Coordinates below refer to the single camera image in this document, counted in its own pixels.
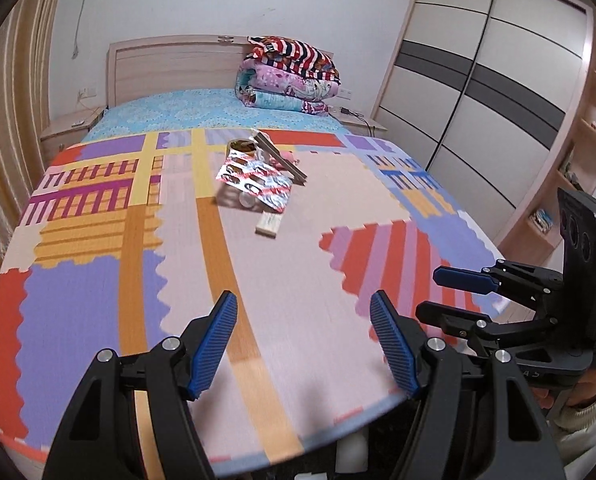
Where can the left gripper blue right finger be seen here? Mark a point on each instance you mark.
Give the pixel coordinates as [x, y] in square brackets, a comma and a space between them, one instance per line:
[399, 354]

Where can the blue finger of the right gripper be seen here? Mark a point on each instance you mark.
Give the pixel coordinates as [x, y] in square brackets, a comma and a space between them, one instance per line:
[480, 283]
[452, 321]

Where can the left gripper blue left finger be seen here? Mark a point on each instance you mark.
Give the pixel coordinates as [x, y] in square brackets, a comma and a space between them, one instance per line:
[208, 341]

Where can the small white paper box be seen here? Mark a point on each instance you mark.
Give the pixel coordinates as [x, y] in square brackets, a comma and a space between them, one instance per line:
[269, 224]

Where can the red white snack wrapper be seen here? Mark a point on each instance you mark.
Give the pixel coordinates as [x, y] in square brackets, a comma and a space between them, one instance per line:
[257, 179]

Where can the white right sleeve forearm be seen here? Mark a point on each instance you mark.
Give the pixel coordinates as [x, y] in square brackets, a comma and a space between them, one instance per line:
[574, 431]

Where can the person's right hand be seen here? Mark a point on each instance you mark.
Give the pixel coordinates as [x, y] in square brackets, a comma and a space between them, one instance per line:
[583, 394]

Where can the white bottle cap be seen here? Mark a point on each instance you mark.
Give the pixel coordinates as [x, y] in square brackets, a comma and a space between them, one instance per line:
[247, 200]

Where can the wooden corner shelf unit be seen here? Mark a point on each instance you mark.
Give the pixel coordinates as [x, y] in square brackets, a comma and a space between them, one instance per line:
[533, 232]

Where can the right wooden nightstand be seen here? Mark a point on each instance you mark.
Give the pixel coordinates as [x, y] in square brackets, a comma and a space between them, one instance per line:
[357, 123]

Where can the wooden nightstand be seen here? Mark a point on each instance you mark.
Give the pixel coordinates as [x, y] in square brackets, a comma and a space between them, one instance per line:
[357, 123]
[67, 130]

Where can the pink plush pig toy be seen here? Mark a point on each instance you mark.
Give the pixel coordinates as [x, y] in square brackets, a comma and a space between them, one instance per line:
[286, 155]

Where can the white sliding door wardrobe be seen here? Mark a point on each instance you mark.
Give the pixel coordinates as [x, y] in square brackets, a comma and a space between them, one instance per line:
[479, 91]

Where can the blue patterned bed sheet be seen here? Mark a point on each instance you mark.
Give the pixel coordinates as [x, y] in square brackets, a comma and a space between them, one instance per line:
[201, 108]

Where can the teal folded quilt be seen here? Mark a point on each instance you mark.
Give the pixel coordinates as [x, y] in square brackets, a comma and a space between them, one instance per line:
[274, 101]

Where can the left wooden nightstand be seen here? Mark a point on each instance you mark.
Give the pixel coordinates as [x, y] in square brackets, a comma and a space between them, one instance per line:
[67, 130]

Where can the pink floral folded quilt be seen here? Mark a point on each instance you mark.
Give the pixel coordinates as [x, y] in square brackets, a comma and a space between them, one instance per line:
[254, 76]

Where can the striped red white folded blanket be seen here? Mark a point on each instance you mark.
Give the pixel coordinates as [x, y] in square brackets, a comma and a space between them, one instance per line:
[293, 56]

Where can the light wood headboard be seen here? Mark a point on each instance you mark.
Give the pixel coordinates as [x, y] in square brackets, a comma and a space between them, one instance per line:
[142, 67]

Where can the beige striped curtain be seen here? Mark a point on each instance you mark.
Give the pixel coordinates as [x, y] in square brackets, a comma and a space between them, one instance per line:
[25, 41]

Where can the black camera box right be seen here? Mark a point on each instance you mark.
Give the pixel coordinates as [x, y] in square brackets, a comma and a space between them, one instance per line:
[576, 306]

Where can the white wall socket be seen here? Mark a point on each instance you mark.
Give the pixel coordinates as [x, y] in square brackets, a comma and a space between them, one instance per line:
[87, 93]

